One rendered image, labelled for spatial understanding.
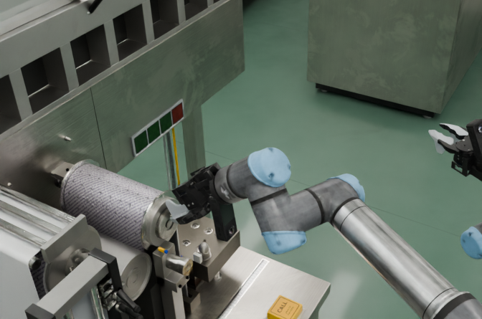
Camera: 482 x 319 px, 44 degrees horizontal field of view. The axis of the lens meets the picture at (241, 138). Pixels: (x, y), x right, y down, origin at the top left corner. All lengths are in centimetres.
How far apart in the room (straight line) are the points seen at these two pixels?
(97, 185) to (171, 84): 52
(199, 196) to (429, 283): 49
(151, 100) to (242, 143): 208
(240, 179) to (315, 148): 267
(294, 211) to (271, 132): 281
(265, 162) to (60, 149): 64
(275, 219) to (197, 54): 93
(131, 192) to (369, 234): 57
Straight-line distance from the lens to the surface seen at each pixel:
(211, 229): 170
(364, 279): 299
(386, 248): 109
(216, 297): 170
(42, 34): 144
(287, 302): 165
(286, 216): 112
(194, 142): 237
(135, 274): 139
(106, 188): 143
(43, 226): 114
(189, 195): 125
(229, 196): 118
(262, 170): 109
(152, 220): 135
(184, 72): 190
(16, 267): 116
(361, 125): 404
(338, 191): 117
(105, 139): 168
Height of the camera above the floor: 218
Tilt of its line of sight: 34 degrees down
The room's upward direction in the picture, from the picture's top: 2 degrees counter-clockwise
